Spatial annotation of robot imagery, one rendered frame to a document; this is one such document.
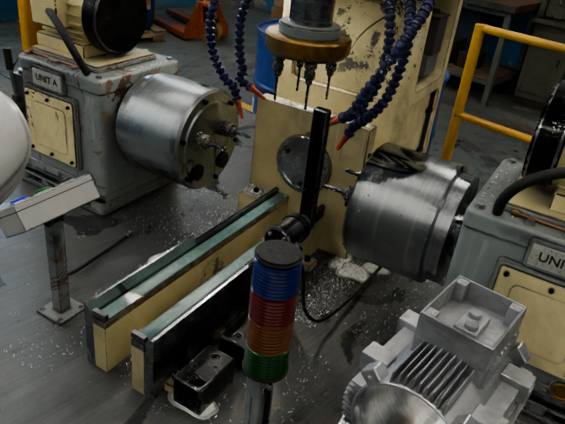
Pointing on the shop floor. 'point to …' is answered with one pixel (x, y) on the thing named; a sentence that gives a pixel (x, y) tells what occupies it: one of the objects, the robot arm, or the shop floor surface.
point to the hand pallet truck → (193, 29)
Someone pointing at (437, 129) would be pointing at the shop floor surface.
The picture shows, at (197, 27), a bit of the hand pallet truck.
